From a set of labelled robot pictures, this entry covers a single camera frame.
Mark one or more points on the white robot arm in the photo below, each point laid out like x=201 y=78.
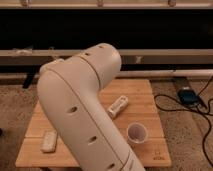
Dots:
x=68 y=94

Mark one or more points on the white sponge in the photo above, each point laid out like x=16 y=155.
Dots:
x=49 y=142

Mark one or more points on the wooden board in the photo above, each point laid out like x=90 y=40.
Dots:
x=141 y=108

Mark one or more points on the blue power adapter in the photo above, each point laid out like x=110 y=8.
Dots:
x=188 y=97

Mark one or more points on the white rectangular block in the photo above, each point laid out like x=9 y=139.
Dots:
x=117 y=106

